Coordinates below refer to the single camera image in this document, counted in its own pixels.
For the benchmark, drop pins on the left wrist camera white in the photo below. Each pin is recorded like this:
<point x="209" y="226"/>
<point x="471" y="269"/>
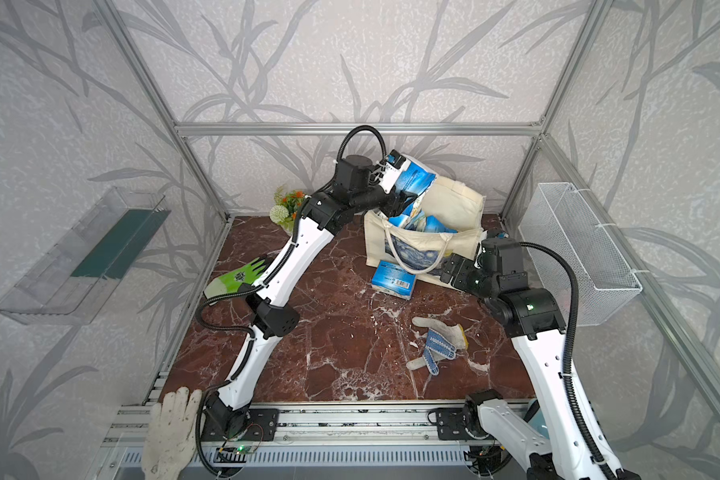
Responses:
<point x="390" y="170"/>

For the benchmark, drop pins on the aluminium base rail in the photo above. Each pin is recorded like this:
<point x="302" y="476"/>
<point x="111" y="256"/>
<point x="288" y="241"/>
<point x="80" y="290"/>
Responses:
<point x="348" y="434"/>

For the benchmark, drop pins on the white ribbed flower pot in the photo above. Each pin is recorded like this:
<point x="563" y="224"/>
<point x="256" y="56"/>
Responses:
<point x="288" y="226"/>

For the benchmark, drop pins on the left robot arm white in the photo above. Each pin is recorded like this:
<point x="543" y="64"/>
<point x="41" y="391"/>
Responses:
<point x="224" y="407"/>

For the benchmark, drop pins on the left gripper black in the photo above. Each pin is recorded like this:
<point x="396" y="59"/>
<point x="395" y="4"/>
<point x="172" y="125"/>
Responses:
<point x="393" y="203"/>

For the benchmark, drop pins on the green black work glove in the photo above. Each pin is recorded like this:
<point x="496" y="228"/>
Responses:
<point x="233" y="281"/>

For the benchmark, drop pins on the clear plastic wall shelf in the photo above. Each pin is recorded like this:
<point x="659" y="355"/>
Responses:
<point x="71" y="283"/>

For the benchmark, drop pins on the white wire mesh basket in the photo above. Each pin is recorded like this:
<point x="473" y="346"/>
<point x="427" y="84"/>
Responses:
<point x="559" y="218"/>

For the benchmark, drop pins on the beige blue striped glove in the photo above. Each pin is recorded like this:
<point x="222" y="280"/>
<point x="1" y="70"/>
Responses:
<point x="443" y="342"/>

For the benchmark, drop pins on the cream starry night canvas bag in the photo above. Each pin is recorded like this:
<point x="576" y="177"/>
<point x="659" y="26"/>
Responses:
<point x="446" y="221"/>

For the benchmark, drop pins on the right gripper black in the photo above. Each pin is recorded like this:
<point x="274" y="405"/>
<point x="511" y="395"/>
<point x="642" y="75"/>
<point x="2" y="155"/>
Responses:
<point x="467" y="264"/>

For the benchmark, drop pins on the artificial green flower plant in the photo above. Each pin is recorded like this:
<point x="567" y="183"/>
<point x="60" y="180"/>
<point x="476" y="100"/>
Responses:
<point x="286" y="205"/>

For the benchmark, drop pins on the blue barcode tissue pack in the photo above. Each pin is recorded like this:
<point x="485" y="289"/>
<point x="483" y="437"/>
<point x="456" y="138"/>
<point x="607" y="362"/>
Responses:
<point x="415" y="180"/>

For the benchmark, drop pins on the white knit glove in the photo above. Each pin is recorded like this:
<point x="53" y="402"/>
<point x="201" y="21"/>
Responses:
<point x="170" y="442"/>

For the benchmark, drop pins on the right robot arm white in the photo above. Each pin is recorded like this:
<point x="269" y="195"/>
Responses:
<point x="575" y="446"/>

